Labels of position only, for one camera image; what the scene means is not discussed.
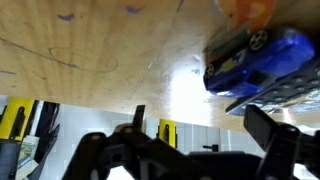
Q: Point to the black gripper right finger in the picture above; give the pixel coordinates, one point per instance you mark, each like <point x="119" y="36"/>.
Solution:
<point x="278" y="141"/>

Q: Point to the yellow tripod leg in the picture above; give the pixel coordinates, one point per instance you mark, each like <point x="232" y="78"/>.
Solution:
<point x="167" y="132"/>
<point x="15" y="117"/>

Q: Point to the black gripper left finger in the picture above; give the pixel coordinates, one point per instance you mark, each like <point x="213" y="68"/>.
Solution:
<point x="97" y="154"/>

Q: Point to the yellow tripod leg right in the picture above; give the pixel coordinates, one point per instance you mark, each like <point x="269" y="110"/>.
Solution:
<point x="167" y="132"/>

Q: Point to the wooden table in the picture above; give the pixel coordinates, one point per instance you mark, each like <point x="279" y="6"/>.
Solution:
<point x="116" y="54"/>

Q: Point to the blue toy car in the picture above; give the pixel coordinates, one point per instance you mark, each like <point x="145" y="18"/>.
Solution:
<point x="268" y="56"/>

